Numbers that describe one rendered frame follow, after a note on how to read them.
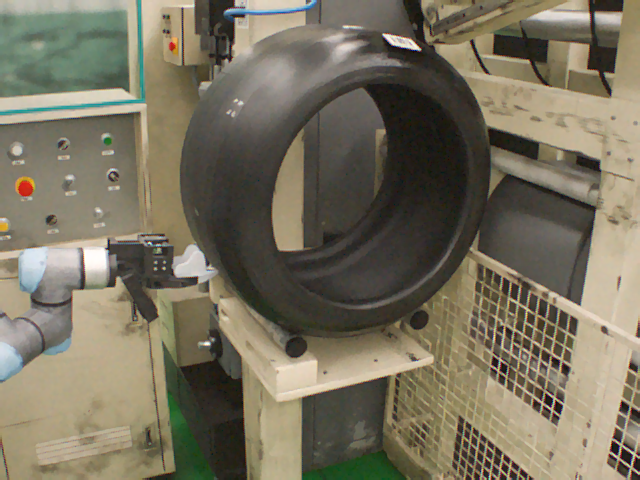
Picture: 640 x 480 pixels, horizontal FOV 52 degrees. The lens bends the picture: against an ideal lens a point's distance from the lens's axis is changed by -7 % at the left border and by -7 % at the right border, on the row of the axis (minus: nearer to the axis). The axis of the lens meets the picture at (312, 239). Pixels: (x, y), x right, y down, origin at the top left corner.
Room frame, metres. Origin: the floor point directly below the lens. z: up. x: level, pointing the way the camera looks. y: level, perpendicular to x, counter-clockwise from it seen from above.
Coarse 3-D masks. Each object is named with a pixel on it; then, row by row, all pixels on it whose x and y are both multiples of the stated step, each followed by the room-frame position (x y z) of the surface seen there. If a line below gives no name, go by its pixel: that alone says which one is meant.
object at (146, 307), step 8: (128, 280) 1.09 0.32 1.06; (136, 280) 1.10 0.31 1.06; (128, 288) 1.09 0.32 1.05; (136, 288) 1.10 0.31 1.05; (136, 296) 1.10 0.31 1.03; (144, 296) 1.11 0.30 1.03; (136, 304) 1.10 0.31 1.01; (144, 304) 1.11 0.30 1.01; (152, 304) 1.12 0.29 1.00; (144, 312) 1.11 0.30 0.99; (152, 312) 1.12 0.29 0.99; (152, 320) 1.12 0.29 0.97
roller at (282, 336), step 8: (264, 320) 1.26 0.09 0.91; (264, 328) 1.26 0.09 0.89; (272, 328) 1.22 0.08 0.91; (280, 328) 1.21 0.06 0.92; (272, 336) 1.22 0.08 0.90; (280, 336) 1.19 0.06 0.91; (288, 336) 1.17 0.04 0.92; (296, 336) 1.17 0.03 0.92; (280, 344) 1.18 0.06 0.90; (288, 344) 1.16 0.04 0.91; (296, 344) 1.16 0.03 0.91; (304, 344) 1.17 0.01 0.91; (288, 352) 1.15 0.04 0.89; (296, 352) 1.16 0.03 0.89; (304, 352) 1.17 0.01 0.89
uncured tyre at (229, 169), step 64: (256, 64) 1.21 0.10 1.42; (320, 64) 1.15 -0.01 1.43; (384, 64) 1.19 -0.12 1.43; (448, 64) 1.29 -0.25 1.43; (192, 128) 1.26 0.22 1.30; (256, 128) 1.10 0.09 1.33; (448, 128) 1.45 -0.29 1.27; (192, 192) 1.19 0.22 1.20; (256, 192) 1.09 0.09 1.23; (384, 192) 1.53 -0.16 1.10; (448, 192) 1.45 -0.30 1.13; (256, 256) 1.09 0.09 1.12; (320, 256) 1.45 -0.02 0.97; (384, 256) 1.48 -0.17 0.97; (448, 256) 1.25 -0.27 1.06; (320, 320) 1.14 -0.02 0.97; (384, 320) 1.20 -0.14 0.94
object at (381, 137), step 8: (376, 136) 1.80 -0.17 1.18; (384, 136) 1.79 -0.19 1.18; (376, 144) 1.80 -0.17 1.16; (384, 144) 1.80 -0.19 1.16; (376, 152) 1.80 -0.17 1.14; (384, 152) 1.77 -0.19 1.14; (376, 160) 1.80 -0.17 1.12; (384, 160) 1.79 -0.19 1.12; (376, 168) 1.80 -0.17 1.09; (384, 168) 1.80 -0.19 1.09; (376, 176) 1.80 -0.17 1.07; (376, 184) 1.80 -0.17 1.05; (376, 192) 1.80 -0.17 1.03
